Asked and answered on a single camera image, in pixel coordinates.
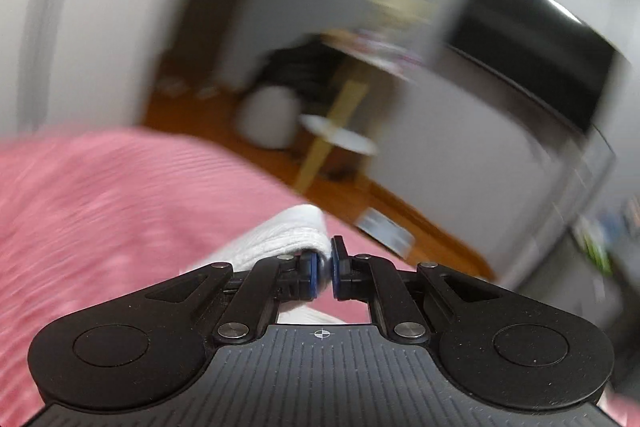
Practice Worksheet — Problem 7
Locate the white knit top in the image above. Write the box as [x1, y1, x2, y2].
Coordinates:
[207, 204, 342, 325]

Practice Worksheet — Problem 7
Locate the pink ribbed blanket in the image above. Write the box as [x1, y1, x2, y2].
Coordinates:
[0, 129, 640, 427]

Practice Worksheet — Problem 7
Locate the brown wooden door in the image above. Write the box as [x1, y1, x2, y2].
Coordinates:
[145, 0, 281, 100]

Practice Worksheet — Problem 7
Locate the beige cardboard box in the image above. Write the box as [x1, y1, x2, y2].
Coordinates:
[367, 0, 433, 26]

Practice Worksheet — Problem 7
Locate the flat grey floor object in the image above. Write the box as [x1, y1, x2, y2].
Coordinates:
[357, 207, 414, 254]

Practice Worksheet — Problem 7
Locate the white standing air conditioner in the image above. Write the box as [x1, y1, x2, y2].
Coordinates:
[500, 122, 619, 290]

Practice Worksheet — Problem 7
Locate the yellow-legged side table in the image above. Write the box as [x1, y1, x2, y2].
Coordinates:
[295, 32, 426, 195]

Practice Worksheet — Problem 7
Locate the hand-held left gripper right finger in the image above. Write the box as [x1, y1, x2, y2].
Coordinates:
[330, 235, 502, 345]

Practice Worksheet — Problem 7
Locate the dark clothes pile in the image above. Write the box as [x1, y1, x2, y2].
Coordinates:
[250, 34, 351, 100]

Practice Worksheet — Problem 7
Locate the grey dressing table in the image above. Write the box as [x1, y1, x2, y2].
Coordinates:
[567, 194, 640, 308]

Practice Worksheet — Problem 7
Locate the black wall television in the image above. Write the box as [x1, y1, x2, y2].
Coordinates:
[447, 0, 618, 135]

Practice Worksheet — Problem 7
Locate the white round stool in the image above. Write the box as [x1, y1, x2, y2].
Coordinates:
[237, 87, 299, 151]

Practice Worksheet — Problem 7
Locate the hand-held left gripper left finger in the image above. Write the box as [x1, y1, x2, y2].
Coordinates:
[145, 249, 321, 346]

